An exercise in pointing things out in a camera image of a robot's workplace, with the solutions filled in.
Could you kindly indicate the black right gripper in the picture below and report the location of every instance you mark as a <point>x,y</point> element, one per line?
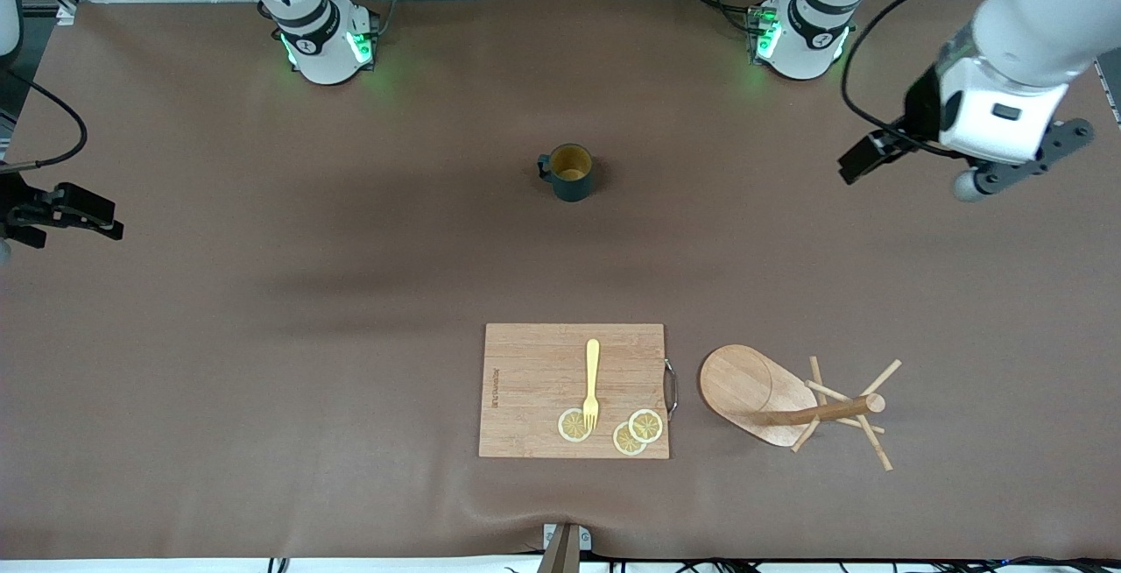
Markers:
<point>19,201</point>

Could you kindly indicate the yellow plastic fork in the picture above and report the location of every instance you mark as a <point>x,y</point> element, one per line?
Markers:
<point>593,371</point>

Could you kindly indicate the lemon slice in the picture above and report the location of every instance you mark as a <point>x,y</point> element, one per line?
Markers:
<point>571,426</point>
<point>648,424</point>
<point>626,442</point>

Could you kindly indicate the wooden cutting board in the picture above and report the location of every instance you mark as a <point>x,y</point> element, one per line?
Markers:
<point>534,389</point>

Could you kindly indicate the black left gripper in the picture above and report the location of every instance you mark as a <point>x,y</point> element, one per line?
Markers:
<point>920,112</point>

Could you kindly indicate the wooden mug tree rack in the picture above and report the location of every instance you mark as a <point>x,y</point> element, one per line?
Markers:
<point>744,385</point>

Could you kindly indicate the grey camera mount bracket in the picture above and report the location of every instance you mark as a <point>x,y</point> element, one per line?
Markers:
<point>565,547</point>

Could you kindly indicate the brown table mat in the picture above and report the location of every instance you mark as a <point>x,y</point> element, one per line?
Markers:
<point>560,249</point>

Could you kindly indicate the dark green mug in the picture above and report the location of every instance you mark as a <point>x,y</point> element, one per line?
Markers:
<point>574,187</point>

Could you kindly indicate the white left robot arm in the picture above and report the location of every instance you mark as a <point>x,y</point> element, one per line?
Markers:
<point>1025,38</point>

